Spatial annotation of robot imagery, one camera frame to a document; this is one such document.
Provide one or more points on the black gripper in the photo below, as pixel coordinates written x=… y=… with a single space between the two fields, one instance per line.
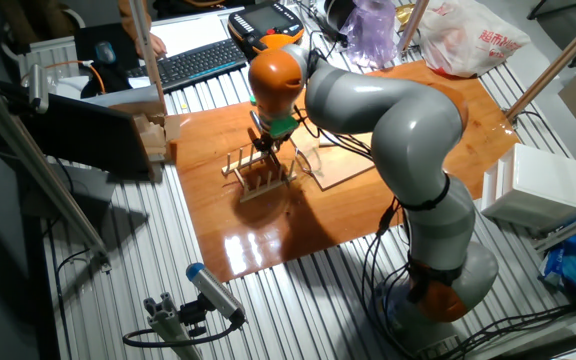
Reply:
x=270 y=140

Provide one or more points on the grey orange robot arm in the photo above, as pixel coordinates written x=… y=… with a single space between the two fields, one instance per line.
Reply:
x=408 y=130

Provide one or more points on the brown sleeved forearm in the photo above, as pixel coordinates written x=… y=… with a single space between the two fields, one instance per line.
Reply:
x=128 y=17

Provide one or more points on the person's bare hand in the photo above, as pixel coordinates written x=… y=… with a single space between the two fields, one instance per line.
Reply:
x=159 y=47

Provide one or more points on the wooden peg dish rack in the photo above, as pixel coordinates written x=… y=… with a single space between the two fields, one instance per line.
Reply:
x=258 y=175

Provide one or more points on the light wooden cutting board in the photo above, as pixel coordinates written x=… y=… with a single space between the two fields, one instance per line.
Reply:
x=340 y=170

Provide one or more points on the glossy brown wooden board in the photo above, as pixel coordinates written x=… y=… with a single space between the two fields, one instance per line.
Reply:
x=228 y=220

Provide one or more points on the black computer keyboard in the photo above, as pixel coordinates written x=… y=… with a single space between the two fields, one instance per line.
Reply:
x=193 y=62

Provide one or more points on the orange black teach pendant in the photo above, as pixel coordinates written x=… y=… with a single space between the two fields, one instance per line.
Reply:
x=263 y=22

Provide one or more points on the white paper sheet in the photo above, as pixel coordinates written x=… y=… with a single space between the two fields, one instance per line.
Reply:
x=188 y=32

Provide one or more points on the black flat monitor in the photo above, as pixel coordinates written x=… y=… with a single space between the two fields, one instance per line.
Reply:
x=88 y=135

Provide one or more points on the dark computer mouse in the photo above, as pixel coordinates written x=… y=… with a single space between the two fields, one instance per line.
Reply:
x=105 y=51

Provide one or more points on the gold foil object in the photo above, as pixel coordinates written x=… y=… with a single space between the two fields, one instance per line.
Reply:
x=404 y=14

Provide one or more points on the black mouse pad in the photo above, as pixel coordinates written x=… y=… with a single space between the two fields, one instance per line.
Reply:
x=85 y=40

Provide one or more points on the white red-printed plastic bag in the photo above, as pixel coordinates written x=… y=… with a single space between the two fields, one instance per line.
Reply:
x=468 y=40

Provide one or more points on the white plastic drawer box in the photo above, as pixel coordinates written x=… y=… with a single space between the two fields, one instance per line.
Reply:
x=543 y=187

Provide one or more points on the slanted wooden beam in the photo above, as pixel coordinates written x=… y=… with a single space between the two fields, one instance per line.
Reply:
x=568 y=52

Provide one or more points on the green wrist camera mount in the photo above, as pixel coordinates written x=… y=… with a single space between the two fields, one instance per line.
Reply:
x=283 y=127

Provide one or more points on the silver camera with blue end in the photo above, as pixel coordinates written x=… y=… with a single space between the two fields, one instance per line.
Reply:
x=215 y=292

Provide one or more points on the upright aluminium frame post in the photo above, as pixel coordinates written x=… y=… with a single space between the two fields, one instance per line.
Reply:
x=143 y=45

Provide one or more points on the black camera bracket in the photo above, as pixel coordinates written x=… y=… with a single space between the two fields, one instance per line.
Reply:
x=190 y=315

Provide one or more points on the thin wooden post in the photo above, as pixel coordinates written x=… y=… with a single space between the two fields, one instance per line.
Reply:
x=413 y=25

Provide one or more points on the aluminium profile camera stand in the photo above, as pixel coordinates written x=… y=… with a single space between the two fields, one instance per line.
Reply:
x=168 y=322

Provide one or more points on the slanted aluminium frame beam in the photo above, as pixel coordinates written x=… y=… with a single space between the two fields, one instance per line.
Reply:
x=33 y=160

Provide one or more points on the silver depth camera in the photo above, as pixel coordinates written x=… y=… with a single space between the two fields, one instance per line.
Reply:
x=38 y=87

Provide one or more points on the grey aluminium rail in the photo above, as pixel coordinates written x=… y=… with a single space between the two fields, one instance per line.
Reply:
x=573 y=227

